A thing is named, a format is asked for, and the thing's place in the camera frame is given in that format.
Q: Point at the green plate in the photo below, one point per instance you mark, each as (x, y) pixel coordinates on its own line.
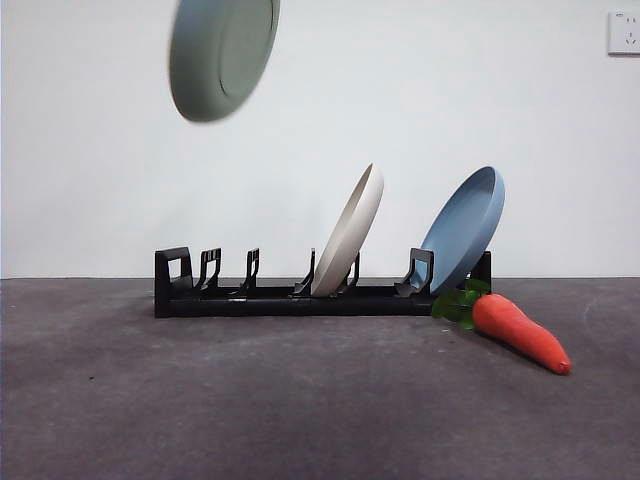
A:
(215, 60)

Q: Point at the orange carrot with green leaves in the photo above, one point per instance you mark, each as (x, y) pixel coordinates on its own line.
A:
(515, 330)

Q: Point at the cream plate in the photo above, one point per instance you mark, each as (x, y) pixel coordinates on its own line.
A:
(350, 235)

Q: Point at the black plate rack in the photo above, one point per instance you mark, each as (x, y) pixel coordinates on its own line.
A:
(280, 306)

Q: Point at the blue plate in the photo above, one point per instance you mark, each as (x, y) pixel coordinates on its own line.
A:
(465, 235)

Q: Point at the white wall socket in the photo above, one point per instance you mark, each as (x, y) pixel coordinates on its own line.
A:
(625, 32)

